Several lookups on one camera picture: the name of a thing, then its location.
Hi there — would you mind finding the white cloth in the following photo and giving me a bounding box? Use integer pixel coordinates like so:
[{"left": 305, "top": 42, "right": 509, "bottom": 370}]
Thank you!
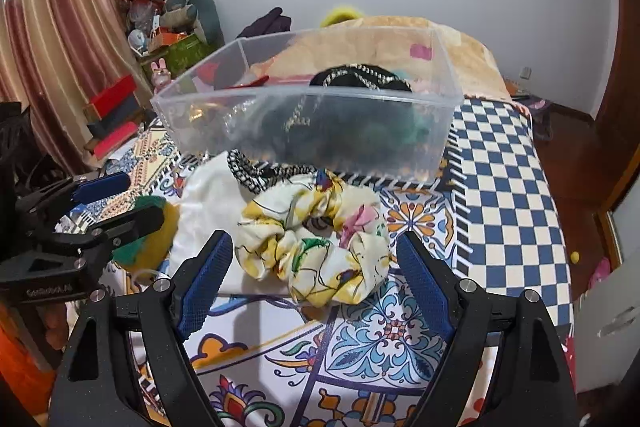
[{"left": 170, "top": 150, "right": 301, "bottom": 303}]

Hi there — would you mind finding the orange cloth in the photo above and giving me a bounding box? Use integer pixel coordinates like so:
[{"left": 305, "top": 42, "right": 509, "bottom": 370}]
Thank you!
[{"left": 0, "top": 319, "right": 57, "bottom": 413}]

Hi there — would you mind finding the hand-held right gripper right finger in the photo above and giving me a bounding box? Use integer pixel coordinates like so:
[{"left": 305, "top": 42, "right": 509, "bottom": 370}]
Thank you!
[{"left": 394, "top": 231, "right": 582, "bottom": 427}]

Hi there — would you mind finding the yellow plush toy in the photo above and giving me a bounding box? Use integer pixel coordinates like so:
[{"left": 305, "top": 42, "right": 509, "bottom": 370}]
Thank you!
[{"left": 320, "top": 6, "right": 369, "bottom": 28}]

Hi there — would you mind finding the pink bunny figure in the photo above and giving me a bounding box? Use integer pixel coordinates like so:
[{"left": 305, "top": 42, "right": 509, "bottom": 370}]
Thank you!
[{"left": 150, "top": 57, "right": 174, "bottom": 90}]

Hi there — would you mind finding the white cabinet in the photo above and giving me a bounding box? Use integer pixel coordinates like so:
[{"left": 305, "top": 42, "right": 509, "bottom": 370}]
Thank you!
[{"left": 572, "top": 191, "right": 640, "bottom": 394}]

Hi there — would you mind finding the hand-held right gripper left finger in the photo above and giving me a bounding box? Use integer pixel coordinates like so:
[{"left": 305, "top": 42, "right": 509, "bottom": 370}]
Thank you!
[{"left": 47, "top": 229, "right": 236, "bottom": 427}]

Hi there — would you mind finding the stack of red boxes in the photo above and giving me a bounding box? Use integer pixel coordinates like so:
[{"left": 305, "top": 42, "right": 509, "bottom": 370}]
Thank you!
[{"left": 82, "top": 74, "right": 147, "bottom": 158}]

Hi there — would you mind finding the clear plastic container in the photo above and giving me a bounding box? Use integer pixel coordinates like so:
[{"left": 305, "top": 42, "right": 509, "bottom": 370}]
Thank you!
[{"left": 150, "top": 27, "right": 465, "bottom": 186}]

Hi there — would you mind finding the green soft item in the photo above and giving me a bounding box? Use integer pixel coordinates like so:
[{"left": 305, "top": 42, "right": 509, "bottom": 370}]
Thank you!
[{"left": 392, "top": 69, "right": 437, "bottom": 148}]

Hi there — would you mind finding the orange printed blanket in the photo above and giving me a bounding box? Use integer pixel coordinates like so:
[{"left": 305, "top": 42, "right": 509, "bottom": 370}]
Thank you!
[{"left": 250, "top": 14, "right": 514, "bottom": 104}]

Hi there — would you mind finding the blue white checkered bedsheet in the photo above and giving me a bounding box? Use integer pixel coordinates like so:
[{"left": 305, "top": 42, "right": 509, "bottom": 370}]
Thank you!
[{"left": 439, "top": 97, "right": 574, "bottom": 309}]

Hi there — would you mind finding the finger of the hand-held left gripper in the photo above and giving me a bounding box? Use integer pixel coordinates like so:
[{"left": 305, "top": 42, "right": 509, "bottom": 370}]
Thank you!
[
  {"left": 14, "top": 172, "right": 132, "bottom": 220},
  {"left": 30, "top": 206, "right": 167, "bottom": 259}
]

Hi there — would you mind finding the floral yellow scrunchie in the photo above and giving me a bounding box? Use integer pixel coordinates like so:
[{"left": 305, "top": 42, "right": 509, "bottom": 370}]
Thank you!
[{"left": 236, "top": 169, "right": 392, "bottom": 307}]

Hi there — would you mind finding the black white checked hair tie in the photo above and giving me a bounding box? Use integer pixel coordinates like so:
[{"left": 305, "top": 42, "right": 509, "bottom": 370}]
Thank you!
[{"left": 226, "top": 149, "right": 321, "bottom": 196}]

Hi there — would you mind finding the black bag with chain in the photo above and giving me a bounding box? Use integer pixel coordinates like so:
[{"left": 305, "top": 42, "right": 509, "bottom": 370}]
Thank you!
[{"left": 235, "top": 64, "right": 416, "bottom": 168}]

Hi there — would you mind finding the red hair clip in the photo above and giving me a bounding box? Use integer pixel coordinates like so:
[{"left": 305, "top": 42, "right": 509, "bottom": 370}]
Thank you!
[{"left": 224, "top": 75, "right": 271, "bottom": 90}]

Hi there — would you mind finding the dark purple garment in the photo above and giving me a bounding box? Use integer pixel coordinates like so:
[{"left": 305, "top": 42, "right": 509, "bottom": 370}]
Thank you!
[{"left": 236, "top": 7, "right": 294, "bottom": 40}]

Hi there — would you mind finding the striped pink curtain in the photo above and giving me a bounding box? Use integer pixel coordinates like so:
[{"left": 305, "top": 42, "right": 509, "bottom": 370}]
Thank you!
[{"left": 0, "top": 0, "right": 137, "bottom": 174}]

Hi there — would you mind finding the colourful patterned mat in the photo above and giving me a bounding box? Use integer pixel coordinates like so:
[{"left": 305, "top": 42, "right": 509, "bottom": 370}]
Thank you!
[{"left": 60, "top": 114, "right": 501, "bottom": 427}]

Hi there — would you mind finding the green cardboard box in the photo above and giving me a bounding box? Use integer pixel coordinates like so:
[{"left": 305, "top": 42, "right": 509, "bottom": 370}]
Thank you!
[{"left": 152, "top": 34, "right": 217, "bottom": 70}]

